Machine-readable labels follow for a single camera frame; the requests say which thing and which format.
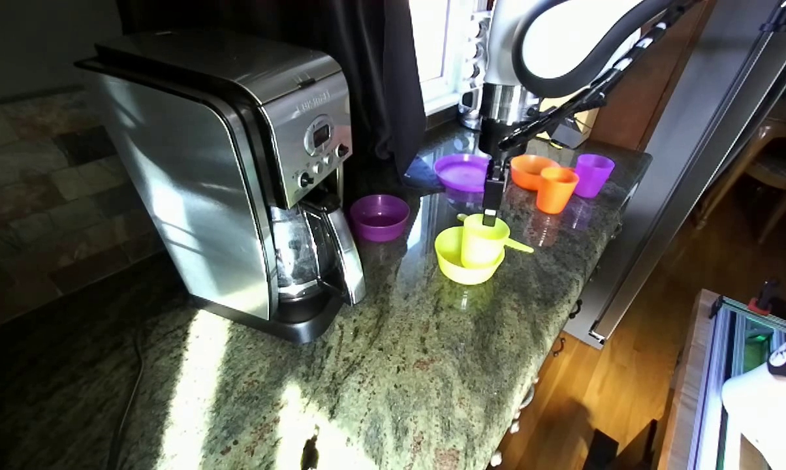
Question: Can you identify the orange plastic bowl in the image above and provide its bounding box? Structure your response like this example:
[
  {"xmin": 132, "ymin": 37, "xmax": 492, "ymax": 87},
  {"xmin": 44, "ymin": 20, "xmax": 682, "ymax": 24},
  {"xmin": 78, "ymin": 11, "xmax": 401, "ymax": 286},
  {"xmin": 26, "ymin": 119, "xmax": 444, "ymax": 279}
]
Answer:
[{"xmin": 509, "ymin": 152, "xmax": 563, "ymax": 192}]

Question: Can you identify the purple plastic cup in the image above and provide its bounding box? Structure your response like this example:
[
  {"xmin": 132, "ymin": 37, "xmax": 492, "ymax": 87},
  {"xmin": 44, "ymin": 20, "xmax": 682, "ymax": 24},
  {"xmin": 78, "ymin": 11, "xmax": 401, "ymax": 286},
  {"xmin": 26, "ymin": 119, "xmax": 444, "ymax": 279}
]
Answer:
[{"xmin": 572, "ymin": 152, "xmax": 620, "ymax": 200}]

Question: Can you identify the stainless steel coffee maker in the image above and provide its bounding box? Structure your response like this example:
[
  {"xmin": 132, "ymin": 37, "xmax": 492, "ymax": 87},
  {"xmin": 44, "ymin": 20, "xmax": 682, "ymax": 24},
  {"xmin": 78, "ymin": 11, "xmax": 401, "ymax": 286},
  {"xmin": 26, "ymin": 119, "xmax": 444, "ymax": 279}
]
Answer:
[{"xmin": 77, "ymin": 28, "xmax": 368, "ymax": 344}]

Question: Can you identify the glass coffee carafe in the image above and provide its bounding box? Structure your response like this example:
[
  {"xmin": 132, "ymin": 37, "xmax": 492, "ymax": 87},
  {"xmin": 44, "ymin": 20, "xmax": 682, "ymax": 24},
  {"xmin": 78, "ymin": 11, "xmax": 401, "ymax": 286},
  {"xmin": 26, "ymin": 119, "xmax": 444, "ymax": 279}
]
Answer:
[{"xmin": 270, "ymin": 203, "xmax": 368, "ymax": 309}]

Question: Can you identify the window with white frame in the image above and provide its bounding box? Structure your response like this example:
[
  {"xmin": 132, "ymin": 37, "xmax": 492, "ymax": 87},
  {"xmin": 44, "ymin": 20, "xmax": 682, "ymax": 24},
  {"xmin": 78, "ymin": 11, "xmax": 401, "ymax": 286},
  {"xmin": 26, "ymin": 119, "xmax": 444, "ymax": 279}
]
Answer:
[{"xmin": 409, "ymin": 0, "xmax": 492, "ymax": 119}]

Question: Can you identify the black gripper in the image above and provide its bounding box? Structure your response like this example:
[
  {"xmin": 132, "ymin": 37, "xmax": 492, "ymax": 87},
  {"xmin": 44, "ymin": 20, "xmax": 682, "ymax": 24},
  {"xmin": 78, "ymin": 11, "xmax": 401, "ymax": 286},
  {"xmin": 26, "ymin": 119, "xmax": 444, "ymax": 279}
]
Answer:
[{"xmin": 479, "ymin": 114, "xmax": 518, "ymax": 230}]

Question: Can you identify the purple plastic plate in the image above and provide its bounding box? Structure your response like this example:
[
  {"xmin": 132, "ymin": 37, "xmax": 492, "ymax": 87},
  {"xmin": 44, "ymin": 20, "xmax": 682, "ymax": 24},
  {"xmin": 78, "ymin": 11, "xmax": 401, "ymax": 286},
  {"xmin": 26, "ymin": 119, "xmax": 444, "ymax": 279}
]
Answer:
[{"xmin": 432, "ymin": 153, "xmax": 497, "ymax": 196}]

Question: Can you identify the yellow plastic bowl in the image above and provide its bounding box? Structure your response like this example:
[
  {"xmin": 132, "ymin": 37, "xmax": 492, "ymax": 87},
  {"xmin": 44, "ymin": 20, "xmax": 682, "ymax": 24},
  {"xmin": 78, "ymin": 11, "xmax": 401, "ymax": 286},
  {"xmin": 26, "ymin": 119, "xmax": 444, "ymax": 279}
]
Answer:
[{"xmin": 432, "ymin": 224, "xmax": 508, "ymax": 286}]

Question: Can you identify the yellow plastic cup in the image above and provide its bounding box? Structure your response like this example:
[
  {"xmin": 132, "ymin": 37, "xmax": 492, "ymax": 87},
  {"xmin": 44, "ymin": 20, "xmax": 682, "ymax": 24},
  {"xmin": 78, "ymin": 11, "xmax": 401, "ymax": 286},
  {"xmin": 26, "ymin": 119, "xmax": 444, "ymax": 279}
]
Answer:
[{"xmin": 458, "ymin": 211, "xmax": 513, "ymax": 268}]

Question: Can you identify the stainless steel refrigerator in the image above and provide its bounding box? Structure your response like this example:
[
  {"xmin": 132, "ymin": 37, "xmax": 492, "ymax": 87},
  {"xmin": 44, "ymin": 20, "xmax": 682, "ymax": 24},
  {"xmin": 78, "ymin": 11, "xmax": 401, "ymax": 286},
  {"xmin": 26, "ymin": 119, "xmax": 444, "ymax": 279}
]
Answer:
[{"xmin": 564, "ymin": 0, "xmax": 786, "ymax": 350}]

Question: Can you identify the orange plastic cup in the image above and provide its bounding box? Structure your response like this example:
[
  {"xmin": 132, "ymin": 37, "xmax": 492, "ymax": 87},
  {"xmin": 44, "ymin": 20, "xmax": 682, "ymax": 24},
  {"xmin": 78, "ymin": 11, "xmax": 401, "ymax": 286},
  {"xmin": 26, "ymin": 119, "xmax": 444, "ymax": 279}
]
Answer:
[{"xmin": 534, "ymin": 164, "xmax": 582, "ymax": 216}]

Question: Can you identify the white storage cart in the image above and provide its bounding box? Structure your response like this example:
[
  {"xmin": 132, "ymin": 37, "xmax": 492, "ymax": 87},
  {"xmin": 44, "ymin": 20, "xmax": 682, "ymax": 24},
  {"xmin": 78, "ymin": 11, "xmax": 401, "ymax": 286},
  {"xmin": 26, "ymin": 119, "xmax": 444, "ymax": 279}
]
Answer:
[{"xmin": 659, "ymin": 286, "xmax": 786, "ymax": 470}]

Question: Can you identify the wooden chair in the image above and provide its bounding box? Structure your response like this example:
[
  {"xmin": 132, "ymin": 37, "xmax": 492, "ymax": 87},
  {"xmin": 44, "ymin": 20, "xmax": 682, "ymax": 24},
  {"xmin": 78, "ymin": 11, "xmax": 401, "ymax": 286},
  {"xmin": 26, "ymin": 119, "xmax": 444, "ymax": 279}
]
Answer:
[{"xmin": 695, "ymin": 113, "xmax": 786, "ymax": 249}]

